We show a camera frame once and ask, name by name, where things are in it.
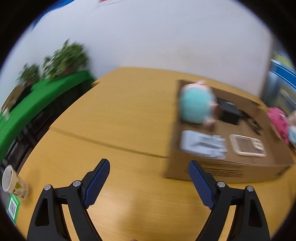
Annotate cream clear phone case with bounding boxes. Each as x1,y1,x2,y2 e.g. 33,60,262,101
229,135,266,158

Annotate white device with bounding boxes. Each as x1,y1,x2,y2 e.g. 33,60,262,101
180,130,227,160

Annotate black sunglasses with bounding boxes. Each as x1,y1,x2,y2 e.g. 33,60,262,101
240,110,263,136

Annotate black product box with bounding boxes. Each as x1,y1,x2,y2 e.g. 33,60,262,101
217,98,241,125

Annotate pig plush teal shirt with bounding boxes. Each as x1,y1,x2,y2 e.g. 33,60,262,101
178,81,222,131

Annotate green QR code sticker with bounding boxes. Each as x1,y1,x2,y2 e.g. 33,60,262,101
6,194,21,225

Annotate paper cup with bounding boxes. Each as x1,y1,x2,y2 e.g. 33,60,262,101
2,165,29,200

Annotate brown cardboard box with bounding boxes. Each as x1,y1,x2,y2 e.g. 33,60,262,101
164,88,295,183

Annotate green covered side table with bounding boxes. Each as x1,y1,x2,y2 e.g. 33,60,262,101
1,70,95,160

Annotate pink plush toy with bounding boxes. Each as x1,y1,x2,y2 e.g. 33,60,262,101
267,108,290,145

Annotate blue white plush toy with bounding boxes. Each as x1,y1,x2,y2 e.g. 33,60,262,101
287,110,296,148

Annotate small potted plant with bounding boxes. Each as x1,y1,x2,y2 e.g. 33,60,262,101
17,64,41,86

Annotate large potted plant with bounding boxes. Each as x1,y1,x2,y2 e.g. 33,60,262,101
43,39,89,80

